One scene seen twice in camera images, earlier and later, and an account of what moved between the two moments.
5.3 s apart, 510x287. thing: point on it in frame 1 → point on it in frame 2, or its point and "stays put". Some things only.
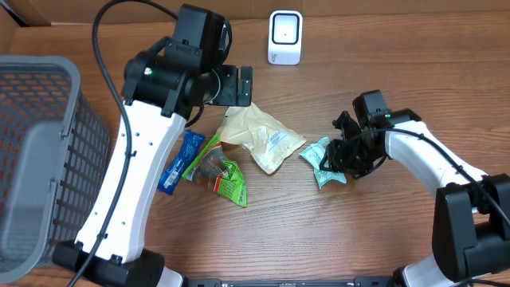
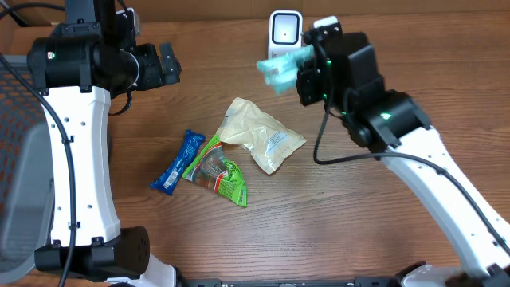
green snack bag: [209, 167] stays put
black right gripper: [339, 163] → [306, 92]
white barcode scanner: [285, 37] stays put
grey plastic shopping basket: [55, 163] stays put
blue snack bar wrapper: [191, 143] stays put
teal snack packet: [314, 155] → [282, 72]
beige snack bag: [266, 140] stays put
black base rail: [357, 281] stays put
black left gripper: [231, 94] → [156, 76]
